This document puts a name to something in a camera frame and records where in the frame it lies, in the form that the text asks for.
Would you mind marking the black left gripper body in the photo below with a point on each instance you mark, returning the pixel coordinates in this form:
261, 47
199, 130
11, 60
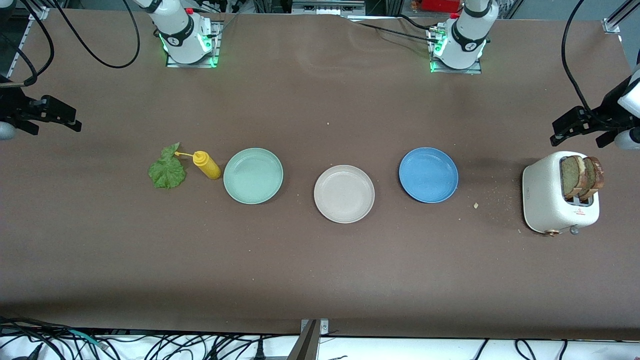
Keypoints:
606, 111

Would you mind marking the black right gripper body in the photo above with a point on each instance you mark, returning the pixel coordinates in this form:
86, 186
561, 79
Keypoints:
11, 106

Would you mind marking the dark crust bread slice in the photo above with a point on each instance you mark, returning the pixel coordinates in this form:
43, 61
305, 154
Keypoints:
596, 175

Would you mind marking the light crust bread slice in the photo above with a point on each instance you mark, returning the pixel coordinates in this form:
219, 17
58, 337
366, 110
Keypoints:
570, 176

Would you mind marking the green lettuce leaf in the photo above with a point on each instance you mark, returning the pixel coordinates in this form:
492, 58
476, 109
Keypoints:
167, 172

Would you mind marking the yellow squeeze bottle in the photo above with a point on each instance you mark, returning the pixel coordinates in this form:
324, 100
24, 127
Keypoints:
209, 167

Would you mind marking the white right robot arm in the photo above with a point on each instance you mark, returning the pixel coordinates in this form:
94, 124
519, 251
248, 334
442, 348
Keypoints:
180, 35

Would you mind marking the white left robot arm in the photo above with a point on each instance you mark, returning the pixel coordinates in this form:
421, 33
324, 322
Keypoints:
465, 40

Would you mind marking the blue plate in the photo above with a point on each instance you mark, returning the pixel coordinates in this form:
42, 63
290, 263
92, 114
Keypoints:
428, 175

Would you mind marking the mint green plate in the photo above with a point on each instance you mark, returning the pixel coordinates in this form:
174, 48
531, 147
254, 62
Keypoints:
253, 176

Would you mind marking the beige plate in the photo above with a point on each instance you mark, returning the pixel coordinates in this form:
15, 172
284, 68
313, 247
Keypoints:
344, 194

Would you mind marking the white toaster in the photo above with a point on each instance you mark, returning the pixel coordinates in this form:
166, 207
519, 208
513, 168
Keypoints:
542, 200

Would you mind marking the red box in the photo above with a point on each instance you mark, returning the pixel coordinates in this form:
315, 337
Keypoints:
440, 5

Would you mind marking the grey metal device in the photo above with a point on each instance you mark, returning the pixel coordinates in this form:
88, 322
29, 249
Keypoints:
327, 7

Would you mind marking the black plug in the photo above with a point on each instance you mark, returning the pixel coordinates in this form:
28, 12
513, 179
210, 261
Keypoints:
259, 352

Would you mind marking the aluminium frame profile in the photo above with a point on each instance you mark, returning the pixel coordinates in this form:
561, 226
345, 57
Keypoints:
39, 14
617, 17

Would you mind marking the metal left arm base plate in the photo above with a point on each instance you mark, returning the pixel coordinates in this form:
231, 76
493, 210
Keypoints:
475, 71

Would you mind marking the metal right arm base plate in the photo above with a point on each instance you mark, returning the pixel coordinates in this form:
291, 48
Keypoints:
175, 65

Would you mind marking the metal table bracket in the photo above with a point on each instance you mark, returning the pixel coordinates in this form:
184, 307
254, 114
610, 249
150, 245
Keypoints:
310, 345

